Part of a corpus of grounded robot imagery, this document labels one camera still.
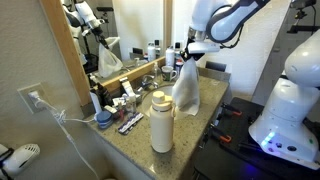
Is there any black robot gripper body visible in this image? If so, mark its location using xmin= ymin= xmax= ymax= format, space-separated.
xmin=180 ymin=38 xmax=205 ymax=61

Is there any grey terry towel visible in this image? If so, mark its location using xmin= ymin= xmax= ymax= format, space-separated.
xmin=172 ymin=58 xmax=200 ymax=119

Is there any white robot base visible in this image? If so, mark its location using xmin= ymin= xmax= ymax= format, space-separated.
xmin=248 ymin=30 xmax=320 ymax=170

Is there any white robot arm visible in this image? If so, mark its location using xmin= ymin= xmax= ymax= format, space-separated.
xmin=180 ymin=0 xmax=270 ymax=61

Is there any blue mouthwash bottle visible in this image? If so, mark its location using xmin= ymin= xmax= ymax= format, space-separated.
xmin=174 ymin=42 xmax=181 ymax=62

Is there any small can orange cap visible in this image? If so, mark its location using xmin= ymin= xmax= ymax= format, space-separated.
xmin=175 ymin=59 xmax=184 ymax=76

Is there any white tall bottle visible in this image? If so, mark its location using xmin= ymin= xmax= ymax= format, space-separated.
xmin=165 ymin=46 xmax=175 ymax=67

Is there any grey ceramic mug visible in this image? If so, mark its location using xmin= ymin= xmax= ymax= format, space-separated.
xmin=162 ymin=66 xmax=177 ymax=81

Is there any clear soap dispenser bottle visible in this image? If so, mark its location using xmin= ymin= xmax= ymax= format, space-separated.
xmin=153 ymin=62 xmax=162 ymax=84

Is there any chrome sink faucet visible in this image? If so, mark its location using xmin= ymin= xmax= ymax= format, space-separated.
xmin=135 ymin=75 xmax=159 ymax=94

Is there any white oval sink basin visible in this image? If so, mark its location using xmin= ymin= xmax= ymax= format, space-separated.
xmin=142 ymin=85 xmax=173 ymax=117

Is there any yellow insulated water bottle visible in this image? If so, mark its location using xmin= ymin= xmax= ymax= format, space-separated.
xmin=150 ymin=104 xmax=174 ymax=153

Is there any toiletry tray with tubes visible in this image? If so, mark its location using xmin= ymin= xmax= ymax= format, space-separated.
xmin=104 ymin=77 xmax=136 ymax=116

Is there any round blue cream tin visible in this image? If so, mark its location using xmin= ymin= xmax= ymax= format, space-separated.
xmin=96 ymin=111 xmax=113 ymax=129

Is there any black robot cart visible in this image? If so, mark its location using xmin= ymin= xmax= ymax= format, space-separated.
xmin=194 ymin=98 xmax=320 ymax=180

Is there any white wrist camera block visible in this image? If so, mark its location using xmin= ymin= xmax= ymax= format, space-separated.
xmin=188 ymin=41 xmax=220 ymax=54

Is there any orange handled clamp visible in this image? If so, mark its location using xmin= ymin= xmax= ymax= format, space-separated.
xmin=221 ymin=102 xmax=242 ymax=116
xmin=210 ymin=126 xmax=232 ymax=143

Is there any wood framed wall mirror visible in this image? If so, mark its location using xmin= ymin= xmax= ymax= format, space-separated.
xmin=40 ymin=0 xmax=170 ymax=106

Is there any white charger cable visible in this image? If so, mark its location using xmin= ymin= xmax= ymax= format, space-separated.
xmin=27 ymin=91 xmax=101 ymax=180

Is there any wall power outlet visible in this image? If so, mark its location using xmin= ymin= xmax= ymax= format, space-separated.
xmin=18 ymin=83 xmax=48 ymax=114

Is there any white wall hair dryer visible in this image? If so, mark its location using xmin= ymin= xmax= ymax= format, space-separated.
xmin=0 ymin=144 xmax=40 ymax=180

